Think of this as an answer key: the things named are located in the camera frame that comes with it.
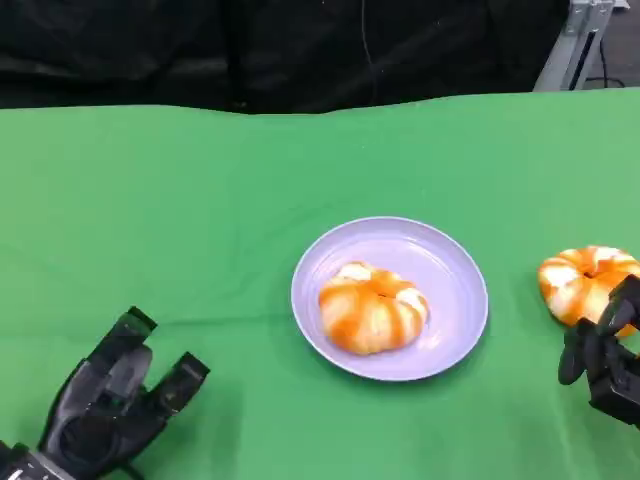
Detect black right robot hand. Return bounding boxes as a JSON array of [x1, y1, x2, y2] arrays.
[[557, 273, 640, 427]]

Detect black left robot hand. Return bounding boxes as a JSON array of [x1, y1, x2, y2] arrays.
[[36, 305, 211, 477]]

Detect orange and white bread roll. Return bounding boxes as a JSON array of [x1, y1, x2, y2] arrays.
[[537, 245, 640, 339], [318, 260, 431, 357]]

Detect lilac plate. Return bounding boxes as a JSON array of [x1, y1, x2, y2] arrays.
[[290, 215, 490, 383]]

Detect green table cloth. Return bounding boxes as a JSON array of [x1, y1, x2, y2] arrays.
[[0, 85, 640, 480]]

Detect black backdrop curtain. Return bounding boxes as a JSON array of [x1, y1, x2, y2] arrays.
[[0, 0, 574, 115]]

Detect black floor cable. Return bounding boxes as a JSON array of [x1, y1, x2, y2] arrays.
[[584, 37, 629, 89]]

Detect grey metal frame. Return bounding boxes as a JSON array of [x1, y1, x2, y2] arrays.
[[532, 0, 624, 93]]

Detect thin black hanging cable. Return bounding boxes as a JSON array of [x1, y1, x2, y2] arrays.
[[359, 0, 379, 101]]

